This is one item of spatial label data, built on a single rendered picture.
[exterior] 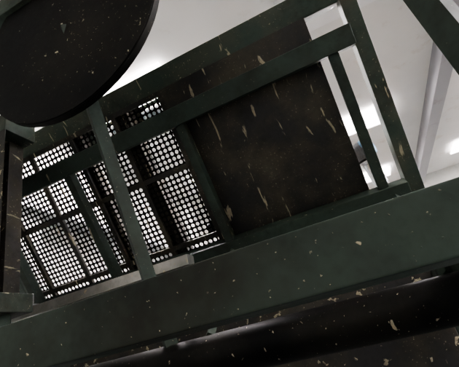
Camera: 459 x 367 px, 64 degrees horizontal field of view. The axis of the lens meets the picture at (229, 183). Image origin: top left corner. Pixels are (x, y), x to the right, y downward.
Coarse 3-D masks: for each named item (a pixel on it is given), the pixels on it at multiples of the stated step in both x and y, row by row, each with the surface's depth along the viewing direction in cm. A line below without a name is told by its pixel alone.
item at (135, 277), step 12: (156, 264) 139; (168, 264) 137; (180, 264) 135; (120, 276) 144; (132, 276) 142; (84, 288) 150; (96, 288) 147; (108, 288) 145; (60, 300) 153; (72, 300) 150; (36, 312) 156
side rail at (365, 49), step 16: (352, 0) 139; (352, 16) 140; (368, 32) 140; (368, 48) 141; (368, 64) 142; (368, 80) 144; (384, 80) 142; (384, 96) 143; (384, 112) 144; (384, 128) 150; (400, 128) 144; (400, 144) 146; (400, 160) 147; (400, 176) 158; (416, 176) 147
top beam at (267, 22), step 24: (288, 0) 149; (312, 0) 147; (336, 0) 145; (240, 24) 156; (264, 24) 153; (288, 24) 151; (216, 48) 160; (240, 48) 158; (168, 72) 167; (192, 72) 165; (120, 96) 175; (144, 96) 172; (72, 120) 183; (48, 144) 190
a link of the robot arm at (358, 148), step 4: (356, 144) 224; (360, 144) 222; (356, 148) 223; (360, 148) 221; (376, 148) 224; (356, 152) 223; (360, 152) 222; (376, 152) 221; (356, 156) 224; (360, 156) 222; (364, 156) 221; (360, 160) 223; (364, 160) 221; (360, 164) 224; (364, 164) 222; (368, 164) 221; (364, 168) 225; (368, 168) 222; (368, 172) 223; (372, 176) 221; (372, 180) 222
